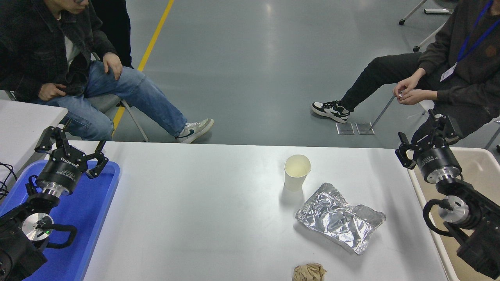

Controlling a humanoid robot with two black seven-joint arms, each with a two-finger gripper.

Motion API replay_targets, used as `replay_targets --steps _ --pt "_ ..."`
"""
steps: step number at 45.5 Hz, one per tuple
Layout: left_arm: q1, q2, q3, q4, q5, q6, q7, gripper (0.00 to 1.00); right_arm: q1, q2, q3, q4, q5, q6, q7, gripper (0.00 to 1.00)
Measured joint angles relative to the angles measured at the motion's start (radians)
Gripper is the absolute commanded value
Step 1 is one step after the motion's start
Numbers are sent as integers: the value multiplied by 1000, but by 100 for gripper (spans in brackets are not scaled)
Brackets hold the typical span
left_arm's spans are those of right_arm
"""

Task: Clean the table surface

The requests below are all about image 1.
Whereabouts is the person's right hand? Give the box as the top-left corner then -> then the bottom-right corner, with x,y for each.
393,75 -> 420,98
38,83 -> 68,101

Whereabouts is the tan paper ball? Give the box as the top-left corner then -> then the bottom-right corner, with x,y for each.
292,263 -> 327,281

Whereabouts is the grey chair with metal legs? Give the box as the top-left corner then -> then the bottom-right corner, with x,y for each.
87,53 -> 150,142

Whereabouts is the person's left hand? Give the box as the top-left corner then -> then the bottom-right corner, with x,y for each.
102,52 -> 123,81
397,89 -> 424,106

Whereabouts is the large pale plastic bin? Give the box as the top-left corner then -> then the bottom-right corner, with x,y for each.
406,147 -> 500,281

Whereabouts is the white side table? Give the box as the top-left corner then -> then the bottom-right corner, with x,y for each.
0,99 -> 68,186

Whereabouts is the silver foil tray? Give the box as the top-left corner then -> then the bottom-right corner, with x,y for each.
295,183 -> 387,255

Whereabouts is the blue lanyard with badge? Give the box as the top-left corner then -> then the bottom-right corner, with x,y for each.
440,0 -> 500,82

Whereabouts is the white chair with dark legs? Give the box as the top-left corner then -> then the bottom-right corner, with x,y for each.
369,95 -> 500,153

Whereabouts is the white chair base with casters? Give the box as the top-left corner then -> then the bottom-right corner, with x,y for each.
398,0 -> 457,53

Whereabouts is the white paper cup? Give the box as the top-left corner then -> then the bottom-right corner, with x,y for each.
284,155 -> 312,192

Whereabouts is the person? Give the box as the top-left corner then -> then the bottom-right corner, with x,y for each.
91,0 -> 132,69
311,0 -> 500,146
0,0 -> 214,144

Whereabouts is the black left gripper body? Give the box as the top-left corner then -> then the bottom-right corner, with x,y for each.
38,153 -> 88,192

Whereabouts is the black cable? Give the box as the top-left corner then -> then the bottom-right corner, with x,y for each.
0,162 -> 18,201

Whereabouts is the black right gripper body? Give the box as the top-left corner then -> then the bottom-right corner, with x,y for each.
415,142 -> 462,181

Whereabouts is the blue plastic tray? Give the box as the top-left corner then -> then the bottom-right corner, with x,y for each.
0,160 -> 121,281

